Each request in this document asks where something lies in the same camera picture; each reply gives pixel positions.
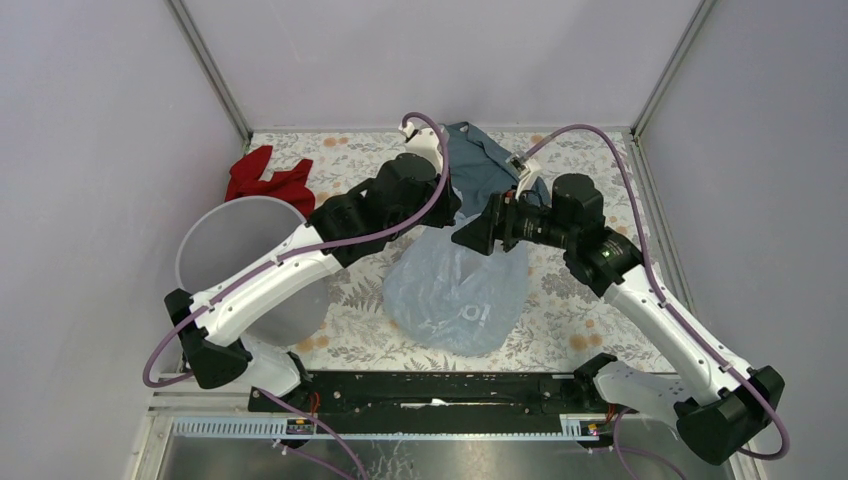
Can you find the light blue plastic trash bag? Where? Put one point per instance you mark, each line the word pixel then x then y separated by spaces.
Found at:
pixel 446 296

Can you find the grey plastic trash bin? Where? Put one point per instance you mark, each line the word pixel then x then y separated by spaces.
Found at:
pixel 232 236

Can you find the floral patterned table mat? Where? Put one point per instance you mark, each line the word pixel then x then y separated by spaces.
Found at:
pixel 562 324

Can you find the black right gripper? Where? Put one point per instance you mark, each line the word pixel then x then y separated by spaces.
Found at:
pixel 479 234

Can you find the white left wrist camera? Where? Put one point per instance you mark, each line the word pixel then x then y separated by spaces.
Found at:
pixel 423 142

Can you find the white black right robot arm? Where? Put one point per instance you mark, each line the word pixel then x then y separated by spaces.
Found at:
pixel 718 403

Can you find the teal blue cloth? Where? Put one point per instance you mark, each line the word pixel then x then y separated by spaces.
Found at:
pixel 479 167

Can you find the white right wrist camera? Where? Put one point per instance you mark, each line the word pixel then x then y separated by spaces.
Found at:
pixel 527 170

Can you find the red cloth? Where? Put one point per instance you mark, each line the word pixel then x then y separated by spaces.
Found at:
pixel 290 186

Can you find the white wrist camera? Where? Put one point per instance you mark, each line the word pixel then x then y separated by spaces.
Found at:
pixel 527 170
pixel 423 142

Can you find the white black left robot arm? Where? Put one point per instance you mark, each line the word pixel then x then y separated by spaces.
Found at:
pixel 410 190

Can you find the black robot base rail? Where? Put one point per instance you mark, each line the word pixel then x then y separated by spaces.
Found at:
pixel 457 396

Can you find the white slotted cable duct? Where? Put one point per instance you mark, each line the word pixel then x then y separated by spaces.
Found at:
pixel 531 428

